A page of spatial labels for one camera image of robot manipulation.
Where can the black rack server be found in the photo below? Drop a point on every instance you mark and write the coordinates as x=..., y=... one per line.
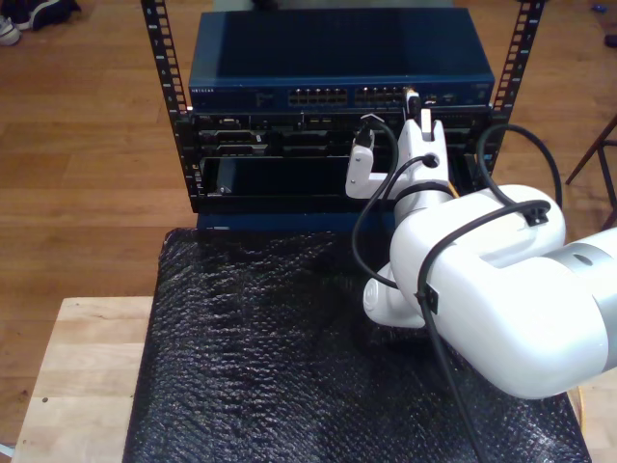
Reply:
x=289, y=135

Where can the black bubble mat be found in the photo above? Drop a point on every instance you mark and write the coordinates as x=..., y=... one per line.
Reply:
x=241, y=386

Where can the dark sneaker white sole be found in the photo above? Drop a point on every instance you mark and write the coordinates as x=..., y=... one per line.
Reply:
x=48, y=12

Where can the blue network switch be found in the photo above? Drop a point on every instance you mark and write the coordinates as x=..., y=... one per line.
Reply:
x=313, y=48

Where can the black perforated rack post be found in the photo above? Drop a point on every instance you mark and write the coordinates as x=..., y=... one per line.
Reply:
x=164, y=72
x=523, y=38

